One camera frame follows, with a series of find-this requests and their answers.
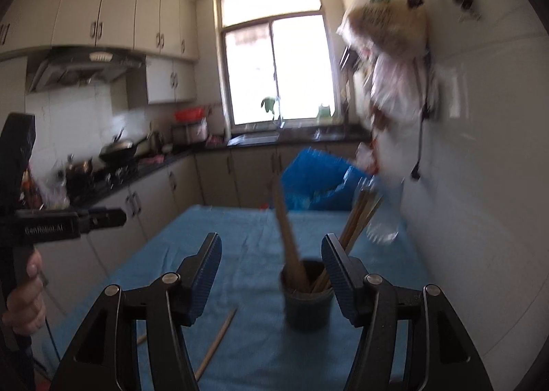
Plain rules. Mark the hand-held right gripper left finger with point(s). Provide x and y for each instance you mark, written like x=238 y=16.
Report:
x=205 y=283

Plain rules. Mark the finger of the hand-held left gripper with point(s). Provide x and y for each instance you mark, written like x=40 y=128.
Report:
x=105 y=219

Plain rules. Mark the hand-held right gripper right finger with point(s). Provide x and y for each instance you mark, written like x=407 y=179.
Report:
x=339 y=283

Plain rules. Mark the black chopstick cup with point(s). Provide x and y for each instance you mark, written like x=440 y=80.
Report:
x=306 y=313

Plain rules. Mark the thick brown wooden chopstick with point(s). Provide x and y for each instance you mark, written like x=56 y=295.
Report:
x=216 y=341
x=293 y=233
x=284 y=228
x=142 y=338

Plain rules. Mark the thin bamboo chopstick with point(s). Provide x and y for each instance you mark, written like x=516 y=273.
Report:
x=352 y=213
x=366 y=213
x=359 y=213
x=372 y=214

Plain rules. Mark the person's left hand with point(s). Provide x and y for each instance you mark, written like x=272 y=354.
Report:
x=28 y=305

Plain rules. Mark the dark metal kettle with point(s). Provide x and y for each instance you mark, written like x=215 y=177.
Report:
x=79 y=178

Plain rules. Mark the gas stove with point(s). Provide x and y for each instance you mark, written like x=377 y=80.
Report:
x=120 y=172

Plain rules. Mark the blue terry cloth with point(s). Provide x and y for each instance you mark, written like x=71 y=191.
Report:
x=248 y=245

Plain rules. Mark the black wok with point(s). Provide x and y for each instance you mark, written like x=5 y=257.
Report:
x=118 y=150

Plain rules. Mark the clear plastic container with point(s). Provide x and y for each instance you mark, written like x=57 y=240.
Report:
x=386 y=228

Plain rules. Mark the beige lower kitchen cabinets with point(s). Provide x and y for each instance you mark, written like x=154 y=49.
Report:
x=214 y=176

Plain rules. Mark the beige kitchen cabinets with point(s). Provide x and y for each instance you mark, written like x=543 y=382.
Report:
x=214 y=176
x=116 y=9

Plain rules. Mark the blue plastic bag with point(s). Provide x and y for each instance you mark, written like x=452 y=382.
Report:
x=313 y=176

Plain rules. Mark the metal kitchen rack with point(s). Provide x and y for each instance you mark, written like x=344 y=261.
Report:
x=191 y=131

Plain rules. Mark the red container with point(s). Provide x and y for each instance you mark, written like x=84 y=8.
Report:
x=188 y=115

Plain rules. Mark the person's dark pants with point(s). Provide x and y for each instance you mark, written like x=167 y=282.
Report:
x=17 y=374

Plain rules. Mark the black kitchen countertop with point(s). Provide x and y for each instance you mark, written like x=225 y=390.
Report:
x=334 y=133

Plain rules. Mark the metal range hood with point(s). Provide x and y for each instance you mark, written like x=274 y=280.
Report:
x=77 y=69

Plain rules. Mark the kitchen sink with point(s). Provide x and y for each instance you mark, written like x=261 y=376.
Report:
x=253 y=138

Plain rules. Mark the metal faucet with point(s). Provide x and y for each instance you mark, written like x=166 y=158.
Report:
x=279 y=123

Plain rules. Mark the small green item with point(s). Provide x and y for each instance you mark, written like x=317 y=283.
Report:
x=324 y=112
x=269 y=104

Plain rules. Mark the kitchen window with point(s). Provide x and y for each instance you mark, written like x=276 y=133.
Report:
x=248 y=73

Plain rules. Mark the white plastic bag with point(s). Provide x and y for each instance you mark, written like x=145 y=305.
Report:
x=394 y=86

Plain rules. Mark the beige upper kitchen cabinets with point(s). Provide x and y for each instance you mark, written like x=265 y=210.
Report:
x=116 y=9

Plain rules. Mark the printed plastic bag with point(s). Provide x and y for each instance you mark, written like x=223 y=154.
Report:
x=386 y=26

